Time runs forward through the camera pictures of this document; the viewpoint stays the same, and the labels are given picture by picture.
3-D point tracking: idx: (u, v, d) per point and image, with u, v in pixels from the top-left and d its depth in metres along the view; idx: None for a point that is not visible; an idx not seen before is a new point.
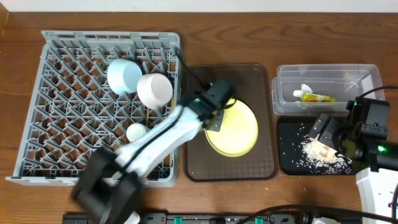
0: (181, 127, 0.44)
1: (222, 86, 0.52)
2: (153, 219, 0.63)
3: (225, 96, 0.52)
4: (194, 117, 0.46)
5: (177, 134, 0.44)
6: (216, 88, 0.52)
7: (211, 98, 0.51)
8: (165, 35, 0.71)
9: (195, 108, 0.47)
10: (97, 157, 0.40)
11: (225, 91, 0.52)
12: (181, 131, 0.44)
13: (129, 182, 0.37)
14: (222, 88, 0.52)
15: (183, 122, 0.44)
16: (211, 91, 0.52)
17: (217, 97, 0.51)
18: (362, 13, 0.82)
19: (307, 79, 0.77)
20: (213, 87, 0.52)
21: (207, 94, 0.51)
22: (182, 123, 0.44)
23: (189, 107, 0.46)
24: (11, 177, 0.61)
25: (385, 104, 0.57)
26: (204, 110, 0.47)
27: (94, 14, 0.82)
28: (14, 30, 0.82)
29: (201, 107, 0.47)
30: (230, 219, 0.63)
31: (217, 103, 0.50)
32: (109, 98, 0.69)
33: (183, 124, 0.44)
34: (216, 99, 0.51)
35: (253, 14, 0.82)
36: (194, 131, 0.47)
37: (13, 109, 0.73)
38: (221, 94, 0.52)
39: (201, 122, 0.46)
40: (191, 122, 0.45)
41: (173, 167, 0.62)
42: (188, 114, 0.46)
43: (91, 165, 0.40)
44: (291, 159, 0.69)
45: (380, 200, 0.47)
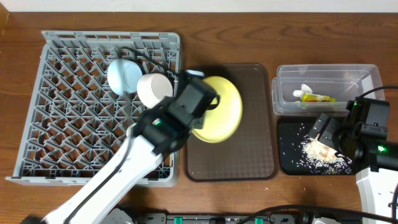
0: (129, 168, 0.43)
1: (192, 94, 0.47)
2: (153, 219, 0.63)
3: (198, 106, 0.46)
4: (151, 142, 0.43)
5: (124, 180, 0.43)
6: (187, 97, 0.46)
7: (181, 111, 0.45)
8: (165, 35, 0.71)
9: (157, 132, 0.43)
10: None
11: (198, 99, 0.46)
12: (129, 172, 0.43)
13: None
14: (195, 97, 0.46)
15: (133, 162, 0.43)
16: (181, 100, 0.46)
17: (187, 107, 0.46)
18: (361, 14, 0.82)
19: (307, 79, 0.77)
20: (185, 96, 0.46)
21: (176, 105, 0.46)
22: (131, 163, 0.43)
23: (150, 134, 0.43)
24: (11, 177, 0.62)
25: (385, 104, 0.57)
26: (167, 133, 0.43)
27: (94, 14, 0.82)
28: (14, 30, 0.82)
29: (159, 129, 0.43)
30: (230, 219, 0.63)
31: (188, 119, 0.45)
32: (109, 98, 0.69)
33: (135, 163, 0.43)
34: (187, 112, 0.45)
35: (253, 14, 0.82)
36: (153, 167, 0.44)
37: (13, 109, 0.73)
38: (193, 106, 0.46)
39: (161, 147, 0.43)
40: (143, 158, 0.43)
41: (173, 167, 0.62)
42: (142, 147, 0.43)
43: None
44: (291, 159, 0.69)
45: (380, 200, 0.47)
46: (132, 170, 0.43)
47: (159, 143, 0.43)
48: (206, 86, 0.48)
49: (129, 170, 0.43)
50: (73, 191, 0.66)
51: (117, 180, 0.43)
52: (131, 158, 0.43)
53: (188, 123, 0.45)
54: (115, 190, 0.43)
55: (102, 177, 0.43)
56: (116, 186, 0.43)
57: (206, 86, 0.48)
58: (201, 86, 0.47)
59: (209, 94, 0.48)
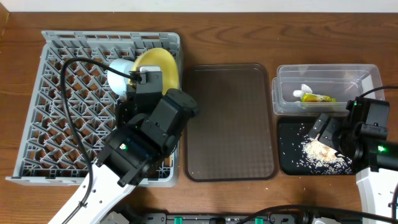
0: (94, 200, 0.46)
1: (166, 110, 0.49)
2: (152, 219, 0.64)
3: (171, 124, 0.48)
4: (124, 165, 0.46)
5: (89, 211, 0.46)
6: (160, 114, 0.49)
7: (154, 129, 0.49)
8: (165, 35, 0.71)
9: (128, 156, 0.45)
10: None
11: (172, 118, 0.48)
12: (94, 205, 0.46)
13: None
14: (168, 114, 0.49)
15: (98, 194, 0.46)
16: (155, 118, 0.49)
17: (160, 125, 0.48)
18: (361, 14, 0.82)
19: (307, 79, 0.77)
20: (158, 113, 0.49)
21: (150, 123, 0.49)
22: (96, 195, 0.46)
23: (120, 158, 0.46)
24: (11, 177, 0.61)
25: (385, 104, 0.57)
26: (137, 157, 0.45)
27: (94, 14, 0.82)
28: (14, 30, 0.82)
29: (129, 154, 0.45)
30: (230, 219, 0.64)
31: (160, 139, 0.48)
32: (109, 98, 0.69)
33: (99, 195, 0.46)
34: (160, 130, 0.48)
35: (253, 14, 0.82)
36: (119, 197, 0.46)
37: (13, 109, 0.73)
38: (166, 124, 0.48)
39: (132, 170, 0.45)
40: (107, 190, 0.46)
41: (173, 167, 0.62)
42: (107, 177, 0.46)
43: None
44: (291, 159, 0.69)
45: (380, 201, 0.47)
46: (97, 202, 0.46)
47: (130, 169, 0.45)
48: (181, 101, 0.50)
49: (95, 201, 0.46)
50: (73, 191, 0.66)
51: (83, 212, 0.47)
52: (96, 190, 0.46)
53: (161, 142, 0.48)
54: (84, 220, 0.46)
55: (70, 209, 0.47)
56: (84, 217, 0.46)
57: (181, 101, 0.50)
58: (175, 102, 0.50)
59: (184, 109, 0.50)
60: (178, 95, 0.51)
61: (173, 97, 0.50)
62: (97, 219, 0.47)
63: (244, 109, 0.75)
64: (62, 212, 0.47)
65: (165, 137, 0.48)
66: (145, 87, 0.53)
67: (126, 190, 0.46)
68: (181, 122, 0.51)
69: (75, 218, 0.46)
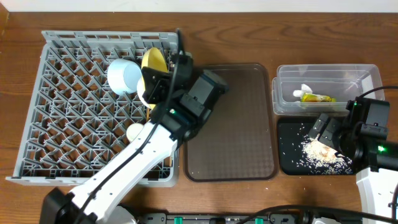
0: (149, 149, 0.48)
1: (204, 84, 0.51)
2: (152, 219, 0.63)
3: (209, 98, 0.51)
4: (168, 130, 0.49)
5: (143, 162, 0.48)
6: (198, 89, 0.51)
7: (193, 102, 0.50)
8: (165, 35, 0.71)
9: (172, 121, 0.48)
10: (53, 200, 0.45)
11: (209, 92, 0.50)
12: (149, 154, 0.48)
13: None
14: (206, 88, 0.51)
15: (153, 144, 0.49)
16: (194, 92, 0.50)
17: (199, 98, 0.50)
18: (361, 14, 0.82)
19: (307, 79, 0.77)
20: (196, 87, 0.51)
21: (188, 97, 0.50)
22: (152, 145, 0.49)
23: (166, 121, 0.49)
24: (11, 177, 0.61)
25: (385, 104, 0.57)
26: (181, 122, 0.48)
27: (94, 14, 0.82)
28: (14, 30, 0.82)
29: (175, 119, 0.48)
30: (230, 219, 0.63)
31: (198, 111, 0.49)
32: (109, 98, 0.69)
33: (154, 145, 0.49)
34: (199, 103, 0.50)
35: (253, 14, 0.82)
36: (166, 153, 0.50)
37: (13, 109, 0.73)
38: (204, 98, 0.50)
39: (177, 134, 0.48)
40: (163, 140, 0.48)
41: (173, 168, 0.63)
42: (161, 131, 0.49)
43: (48, 206, 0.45)
44: (291, 159, 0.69)
45: (380, 200, 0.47)
46: (152, 152, 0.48)
47: (176, 130, 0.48)
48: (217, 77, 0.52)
49: (149, 151, 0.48)
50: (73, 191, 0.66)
51: (138, 160, 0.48)
52: (151, 142, 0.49)
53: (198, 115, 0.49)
54: (138, 168, 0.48)
55: (127, 155, 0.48)
56: (138, 164, 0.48)
57: (216, 78, 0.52)
58: (211, 79, 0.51)
59: (219, 86, 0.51)
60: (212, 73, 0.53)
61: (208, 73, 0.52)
62: (148, 169, 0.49)
63: (244, 109, 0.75)
64: (119, 158, 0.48)
65: (203, 110, 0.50)
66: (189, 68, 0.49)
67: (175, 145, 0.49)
68: (216, 98, 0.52)
69: (129, 167, 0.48)
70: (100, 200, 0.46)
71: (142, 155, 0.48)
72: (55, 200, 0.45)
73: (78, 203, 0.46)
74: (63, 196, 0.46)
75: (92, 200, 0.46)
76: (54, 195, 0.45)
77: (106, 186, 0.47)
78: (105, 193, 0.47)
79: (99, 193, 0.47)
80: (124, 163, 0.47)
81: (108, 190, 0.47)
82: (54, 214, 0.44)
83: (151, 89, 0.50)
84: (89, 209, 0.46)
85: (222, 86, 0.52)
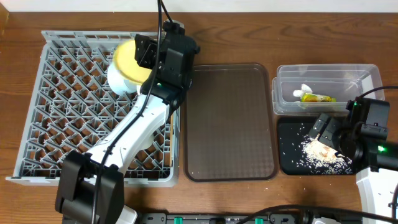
0: (149, 112, 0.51)
1: (175, 54, 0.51)
2: (152, 219, 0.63)
3: (183, 65, 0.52)
4: (160, 101, 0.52)
5: (145, 122, 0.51)
6: (171, 61, 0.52)
7: (170, 73, 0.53)
8: None
9: (161, 91, 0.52)
10: (70, 162, 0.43)
11: (181, 61, 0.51)
12: (150, 116, 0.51)
13: (109, 180, 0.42)
14: (177, 59, 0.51)
15: (151, 107, 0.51)
16: (168, 64, 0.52)
17: (175, 68, 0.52)
18: (360, 14, 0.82)
19: (307, 79, 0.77)
20: (169, 60, 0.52)
21: (165, 70, 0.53)
22: (150, 109, 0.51)
23: (156, 93, 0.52)
24: (10, 177, 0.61)
25: (385, 104, 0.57)
26: (169, 91, 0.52)
27: (94, 14, 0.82)
28: (14, 30, 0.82)
29: (163, 91, 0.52)
30: (230, 219, 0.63)
31: (178, 80, 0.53)
32: (109, 98, 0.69)
33: (152, 109, 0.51)
34: (175, 73, 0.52)
35: (253, 14, 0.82)
36: (164, 116, 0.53)
37: (14, 109, 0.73)
38: (178, 67, 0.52)
39: (169, 101, 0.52)
40: (159, 104, 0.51)
41: (173, 167, 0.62)
42: (155, 100, 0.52)
43: (68, 170, 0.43)
44: (291, 159, 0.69)
45: (380, 200, 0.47)
46: (151, 114, 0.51)
47: (166, 99, 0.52)
48: (183, 44, 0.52)
49: (148, 114, 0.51)
50: None
51: (141, 121, 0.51)
52: (148, 106, 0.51)
53: (179, 83, 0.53)
54: (142, 127, 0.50)
55: (130, 119, 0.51)
56: (142, 124, 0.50)
57: (184, 45, 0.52)
58: (180, 46, 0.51)
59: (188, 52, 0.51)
60: (181, 38, 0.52)
61: (176, 43, 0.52)
62: (149, 130, 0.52)
63: (244, 108, 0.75)
64: (124, 122, 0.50)
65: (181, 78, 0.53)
66: (173, 35, 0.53)
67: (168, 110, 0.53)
68: (189, 61, 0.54)
69: (135, 127, 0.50)
70: (116, 155, 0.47)
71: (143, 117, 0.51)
72: (71, 163, 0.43)
73: (96, 160, 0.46)
74: (81, 157, 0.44)
75: (109, 154, 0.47)
76: (69, 157, 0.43)
77: (118, 144, 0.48)
78: (118, 149, 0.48)
79: (114, 149, 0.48)
80: (131, 124, 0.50)
81: (120, 145, 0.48)
82: (73, 177, 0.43)
83: (143, 53, 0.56)
84: (108, 163, 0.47)
85: (191, 50, 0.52)
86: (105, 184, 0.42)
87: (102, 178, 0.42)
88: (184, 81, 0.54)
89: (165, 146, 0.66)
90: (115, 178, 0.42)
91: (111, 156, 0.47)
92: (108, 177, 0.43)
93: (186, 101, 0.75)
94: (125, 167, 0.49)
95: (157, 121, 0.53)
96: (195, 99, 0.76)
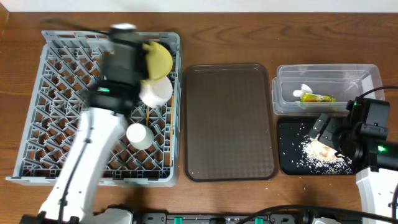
0: (96, 137, 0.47)
1: (122, 49, 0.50)
2: (152, 219, 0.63)
3: (132, 60, 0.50)
4: (111, 105, 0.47)
5: (94, 149, 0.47)
6: (120, 58, 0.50)
7: (119, 72, 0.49)
8: (165, 35, 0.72)
9: (109, 94, 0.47)
10: None
11: (129, 55, 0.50)
12: (97, 139, 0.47)
13: None
14: (125, 55, 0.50)
15: (98, 127, 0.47)
16: (115, 63, 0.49)
17: (125, 65, 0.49)
18: (360, 14, 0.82)
19: (307, 79, 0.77)
20: (117, 57, 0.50)
21: (115, 70, 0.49)
22: (96, 130, 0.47)
23: (103, 98, 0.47)
24: (10, 177, 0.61)
25: (385, 104, 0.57)
26: (117, 93, 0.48)
27: (95, 14, 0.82)
28: (14, 29, 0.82)
29: (112, 93, 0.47)
30: (230, 219, 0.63)
31: (130, 79, 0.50)
32: None
33: (99, 129, 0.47)
34: (125, 70, 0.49)
35: (253, 14, 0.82)
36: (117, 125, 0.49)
37: (14, 109, 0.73)
38: (129, 63, 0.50)
39: (120, 102, 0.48)
40: (107, 121, 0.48)
41: (173, 167, 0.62)
42: (101, 111, 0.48)
43: None
44: (291, 159, 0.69)
45: (380, 200, 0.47)
46: (99, 135, 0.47)
47: (116, 104, 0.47)
48: (130, 40, 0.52)
49: (96, 138, 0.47)
50: None
51: (90, 150, 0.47)
52: (93, 127, 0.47)
53: (130, 84, 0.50)
54: (95, 158, 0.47)
55: (76, 152, 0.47)
56: (91, 154, 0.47)
57: (130, 38, 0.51)
58: (126, 40, 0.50)
59: (137, 46, 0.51)
60: (127, 36, 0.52)
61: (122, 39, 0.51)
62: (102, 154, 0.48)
63: (244, 109, 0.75)
64: (71, 160, 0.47)
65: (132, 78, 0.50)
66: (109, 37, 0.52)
67: (119, 122, 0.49)
68: (140, 63, 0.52)
69: (83, 158, 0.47)
70: (73, 202, 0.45)
71: (91, 144, 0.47)
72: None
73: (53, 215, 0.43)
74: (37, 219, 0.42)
75: (65, 206, 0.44)
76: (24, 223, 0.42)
77: (72, 188, 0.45)
78: (74, 193, 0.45)
79: (68, 196, 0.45)
80: (81, 158, 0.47)
81: (76, 189, 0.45)
82: None
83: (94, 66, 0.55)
84: (67, 216, 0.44)
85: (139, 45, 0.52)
86: None
87: None
88: (135, 79, 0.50)
89: (165, 146, 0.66)
90: None
91: (67, 206, 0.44)
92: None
93: (186, 101, 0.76)
94: (88, 206, 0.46)
95: (111, 142, 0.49)
96: (195, 100, 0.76)
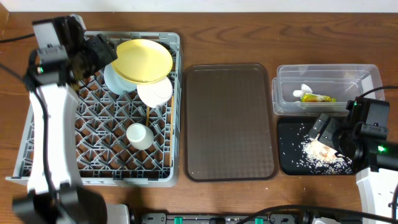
0: (55, 108, 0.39)
1: (42, 27, 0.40)
2: (152, 219, 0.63)
3: (56, 34, 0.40)
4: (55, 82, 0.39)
5: (56, 121, 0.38)
6: (43, 37, 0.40)
7: (48, 52, 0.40)
8: (165, 35, 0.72)
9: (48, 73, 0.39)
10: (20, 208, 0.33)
11: (52, 30, 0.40)
12: (57, 110, 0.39)
13: (66, 194, 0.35)
14: (47, 30, 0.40)
15: (52, 101, 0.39)
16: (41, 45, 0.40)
17: (52, 42, 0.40)
18: (360, 14, 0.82)
19: (307, 79, 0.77)
20: (41, 38, 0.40)
21: (45, 51, 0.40)
22: (51, 104, 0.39)
23: (45, 78, 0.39)
24: (10, 177, 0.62)
25: (385, 104, 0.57)
26: (56, 68, 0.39)
27: (94, 14, 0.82)
28: (14, 29, 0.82)
29: (52, 70, 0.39)
30: (230, 219, 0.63)
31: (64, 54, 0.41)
32: (109, 98, 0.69)
33: (55, 101, 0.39)
34: (55, 48, 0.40)
35: (253, 14, 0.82)
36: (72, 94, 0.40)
37: (14, 109, 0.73)
38: (53, 37, 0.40)
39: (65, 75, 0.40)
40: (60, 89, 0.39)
41: (173, 167, 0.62)
42: (46, 88, 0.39)
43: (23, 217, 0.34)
44: (291, 159, 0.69)
45: (380, 200, 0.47)
46: (58, 107, 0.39)
47: (58, 78, 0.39)
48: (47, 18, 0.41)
49: (55, 110, 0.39)
50: None
51: (54, 123, 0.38)
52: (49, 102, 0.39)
53: (66, 56, 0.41)
54: (60, 127, 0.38)
55: (39, 132, 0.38)
56: (55, 127, 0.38)
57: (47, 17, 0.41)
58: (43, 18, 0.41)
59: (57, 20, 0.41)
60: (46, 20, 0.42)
61: None
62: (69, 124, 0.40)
63: (244, 109, 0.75)
64: (37, 145, 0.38)
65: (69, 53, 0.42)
66: None
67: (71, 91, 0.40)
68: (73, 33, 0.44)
69: (45, 134, 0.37)
70: (57, 172, 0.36)
71: (52, 117, 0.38)
72: (20, 206, 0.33)
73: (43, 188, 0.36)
74: (26, 196, 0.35)
75: (51, 176, 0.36)
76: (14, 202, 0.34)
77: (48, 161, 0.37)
78: (53, 167, 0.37)
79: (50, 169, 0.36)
80: (43, 136, 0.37)
81: (52, 162, 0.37)
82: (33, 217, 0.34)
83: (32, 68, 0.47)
84: (56, 183, 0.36)
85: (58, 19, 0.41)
86: (68, 201, 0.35)
87: (61, 197, 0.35)
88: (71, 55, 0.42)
89: (165, 145, 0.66)
90: (72, 188, 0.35)
91: (54, 175, 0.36)
92: (65, 191, 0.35)
93: (186, 101, 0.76)
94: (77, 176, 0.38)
95: (73, 107, 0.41)
96: (195, 100, 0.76)
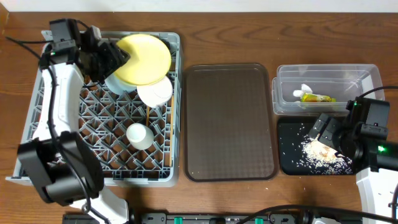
0: (62, 78, 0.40)
1: (56, 24, 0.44)
2: (152, 219, 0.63)
3: (69, 30, 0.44)
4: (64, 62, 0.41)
5: (63, 89, 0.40)
6: (58, 32, 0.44)
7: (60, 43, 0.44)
8: (165, 35, 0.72)
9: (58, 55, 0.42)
10: (23, 155, 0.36)
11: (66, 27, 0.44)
12: (63, 79, 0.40)
13: (66, 142, 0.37)
14: (61, 27, 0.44)
15: (60, 73, 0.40)
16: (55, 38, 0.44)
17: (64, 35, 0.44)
18: (360, 14, 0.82)
19: (307, 79, 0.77)
20: (55, 34, 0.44)
21: (57, 42, 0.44)
22: (59, 74, 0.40)
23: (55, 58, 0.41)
24: (10, 177, 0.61)
25: (385, 104, 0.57)
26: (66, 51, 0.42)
27: (94, 14, 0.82)
28: (14, 29, 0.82)
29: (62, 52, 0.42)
30: (230, 219, 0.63)
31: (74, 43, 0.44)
32: (109, 98, 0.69)
33: (62, 73, 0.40)
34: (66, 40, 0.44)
35: (253, 14, 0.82)
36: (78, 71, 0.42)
37: (14, 109, 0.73)
38: (67, 32, 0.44)
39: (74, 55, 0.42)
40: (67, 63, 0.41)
41: (173, 167, 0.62)
42: (56, 65, 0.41)
43: (27, 163, 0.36)
44: (291, 159, 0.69)
45: (380, 200, 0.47)
46: (64, 79, 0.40)
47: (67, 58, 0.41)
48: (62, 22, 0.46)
49: (61, 80, 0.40)
50: None
51: (60, 90, 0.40)
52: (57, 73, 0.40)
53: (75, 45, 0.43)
54: (66, 94, 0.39)
55: (46, 98, 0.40)
56: (61, 95, 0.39)
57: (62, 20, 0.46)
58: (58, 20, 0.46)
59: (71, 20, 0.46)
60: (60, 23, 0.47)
61: None
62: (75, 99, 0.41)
63: (244, 108, 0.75)
64: (43, 109, 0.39)
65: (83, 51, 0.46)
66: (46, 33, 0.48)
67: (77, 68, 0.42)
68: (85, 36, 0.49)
69: (53, 99, 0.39)
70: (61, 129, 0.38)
71: (60, 86, 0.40)
72: (25, 153, 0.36)
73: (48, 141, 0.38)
74: (31, 144, 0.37)
75: (54, 128, 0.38)
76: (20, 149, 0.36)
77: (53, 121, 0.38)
78: (58, 124, 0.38)
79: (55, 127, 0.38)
80: (50, 101, 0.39)
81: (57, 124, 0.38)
82: (37, 163, 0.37)
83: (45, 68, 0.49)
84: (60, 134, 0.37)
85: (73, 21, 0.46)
86: (69, 150, 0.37)
87: (60, 145, 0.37)
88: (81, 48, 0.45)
89: (165, 145, 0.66)
90: (72, 137, 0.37)
91: (57, 127, 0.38)
92: (66, 140, 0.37)
93: (186, 101, 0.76)
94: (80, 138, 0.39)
95: (79, 81, 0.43)
96: (195, 99, 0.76)
